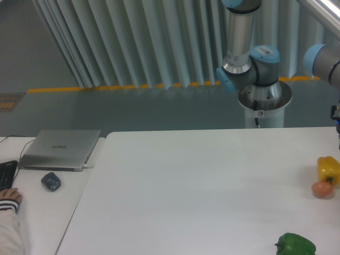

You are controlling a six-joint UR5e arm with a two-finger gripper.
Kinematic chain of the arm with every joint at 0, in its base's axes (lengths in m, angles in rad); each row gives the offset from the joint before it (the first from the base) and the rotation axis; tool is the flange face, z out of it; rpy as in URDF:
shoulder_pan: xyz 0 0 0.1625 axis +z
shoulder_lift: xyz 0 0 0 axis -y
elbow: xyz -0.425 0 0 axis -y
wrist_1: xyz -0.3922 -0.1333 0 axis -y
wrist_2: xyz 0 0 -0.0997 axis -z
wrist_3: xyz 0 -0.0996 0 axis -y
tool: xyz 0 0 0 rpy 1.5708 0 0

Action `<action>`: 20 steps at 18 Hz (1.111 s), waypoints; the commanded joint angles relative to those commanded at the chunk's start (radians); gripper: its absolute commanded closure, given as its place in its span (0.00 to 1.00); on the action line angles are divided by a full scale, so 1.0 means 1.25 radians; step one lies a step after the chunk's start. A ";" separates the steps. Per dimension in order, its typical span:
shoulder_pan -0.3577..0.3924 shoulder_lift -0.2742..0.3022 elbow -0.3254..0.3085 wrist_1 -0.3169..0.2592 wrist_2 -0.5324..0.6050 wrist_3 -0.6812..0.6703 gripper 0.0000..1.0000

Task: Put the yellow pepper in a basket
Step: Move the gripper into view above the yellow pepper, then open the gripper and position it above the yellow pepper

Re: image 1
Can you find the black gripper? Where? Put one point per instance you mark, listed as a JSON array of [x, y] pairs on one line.
[[334, 114]]

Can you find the yellow bell pepper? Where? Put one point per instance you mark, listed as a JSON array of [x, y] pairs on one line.
[[328, 170]]

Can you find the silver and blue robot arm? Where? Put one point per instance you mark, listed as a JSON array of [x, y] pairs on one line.
[[254, 72]]

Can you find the forearm in cream sleeve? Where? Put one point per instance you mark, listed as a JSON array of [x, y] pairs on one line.
[[11, 239]]

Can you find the green bell pepper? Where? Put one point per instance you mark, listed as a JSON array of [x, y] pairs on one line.
[[290, 243]]

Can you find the person's hand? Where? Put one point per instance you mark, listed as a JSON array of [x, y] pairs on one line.
[[11, 194]]

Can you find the brown egg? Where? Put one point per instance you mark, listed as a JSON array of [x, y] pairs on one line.
[[322, 189]]

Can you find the pleated grey curtain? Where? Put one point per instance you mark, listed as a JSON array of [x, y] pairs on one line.
[[136, 43]]

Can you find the silver closed laptop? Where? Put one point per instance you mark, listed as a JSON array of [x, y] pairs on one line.
[[60, 150]]

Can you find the dark grey computer mouse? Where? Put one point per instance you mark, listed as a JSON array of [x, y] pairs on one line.
[[51, 181]]

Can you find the black keyboard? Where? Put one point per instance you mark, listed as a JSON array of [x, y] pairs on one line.
[[7, 173]]

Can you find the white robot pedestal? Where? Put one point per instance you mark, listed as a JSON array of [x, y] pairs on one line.
[[264, 107]]

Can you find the aluminium frame beam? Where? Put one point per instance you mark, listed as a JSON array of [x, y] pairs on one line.
[[325, 11]]

